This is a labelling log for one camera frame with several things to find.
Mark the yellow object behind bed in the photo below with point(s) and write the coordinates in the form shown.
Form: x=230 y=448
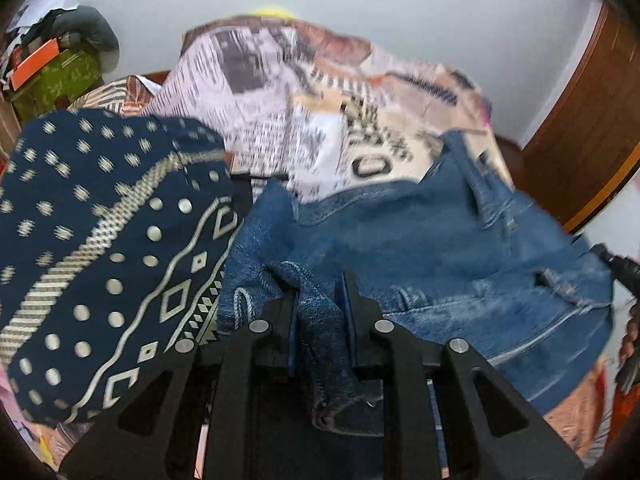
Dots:
x=279 y=12

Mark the orange box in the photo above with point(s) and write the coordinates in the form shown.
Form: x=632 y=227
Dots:
x=34 y=62

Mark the newspaper print bed sheet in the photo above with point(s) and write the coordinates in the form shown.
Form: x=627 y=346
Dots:
x=317 y=112

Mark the navy patterned cloth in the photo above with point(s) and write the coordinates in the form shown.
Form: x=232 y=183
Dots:
x=114 y=235

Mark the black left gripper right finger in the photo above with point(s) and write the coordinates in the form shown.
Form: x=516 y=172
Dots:
x=445 y=408

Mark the brown wooden door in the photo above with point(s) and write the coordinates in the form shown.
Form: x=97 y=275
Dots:
x=587 y=147

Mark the dark grey cloth pile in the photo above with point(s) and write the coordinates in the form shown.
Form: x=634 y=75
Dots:
x=71 y=23

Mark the blue denim jacket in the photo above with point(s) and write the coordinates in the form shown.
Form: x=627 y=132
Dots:
x=455 y=255

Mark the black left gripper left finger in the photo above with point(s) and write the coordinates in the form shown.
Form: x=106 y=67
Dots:
x=198 y=414

